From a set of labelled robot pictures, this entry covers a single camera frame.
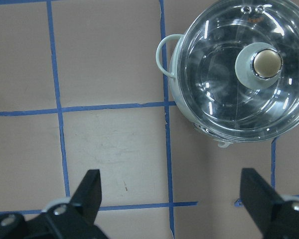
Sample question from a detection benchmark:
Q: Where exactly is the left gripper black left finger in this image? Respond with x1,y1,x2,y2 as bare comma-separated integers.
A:
0,169,107,239

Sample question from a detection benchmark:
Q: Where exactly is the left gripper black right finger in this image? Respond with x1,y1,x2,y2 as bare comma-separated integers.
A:
240,168,299,239

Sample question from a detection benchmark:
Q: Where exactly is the glass lid with gold knob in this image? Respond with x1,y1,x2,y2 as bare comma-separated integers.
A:
177,0,299,142

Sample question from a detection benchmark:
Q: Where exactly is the pale green steel pot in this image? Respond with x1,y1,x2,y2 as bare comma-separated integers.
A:
162,34,299,147

